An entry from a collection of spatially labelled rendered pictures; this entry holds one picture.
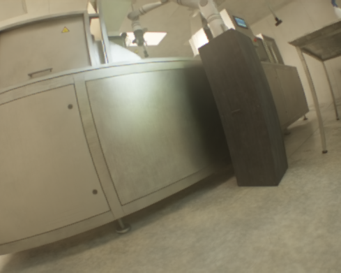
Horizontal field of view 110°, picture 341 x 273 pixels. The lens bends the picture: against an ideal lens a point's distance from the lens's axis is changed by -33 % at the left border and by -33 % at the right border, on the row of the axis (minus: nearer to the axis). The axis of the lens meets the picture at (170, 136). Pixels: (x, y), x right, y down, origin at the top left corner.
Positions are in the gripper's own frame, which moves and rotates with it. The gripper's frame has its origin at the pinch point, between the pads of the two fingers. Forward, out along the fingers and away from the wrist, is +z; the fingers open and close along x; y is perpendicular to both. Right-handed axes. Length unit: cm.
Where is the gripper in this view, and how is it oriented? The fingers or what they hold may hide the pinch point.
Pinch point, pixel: (146, 49)
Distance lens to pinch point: 141.5
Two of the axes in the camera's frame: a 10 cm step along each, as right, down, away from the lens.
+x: 4.8, -1.1, -8.7
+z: 2.9, 9.6, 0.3
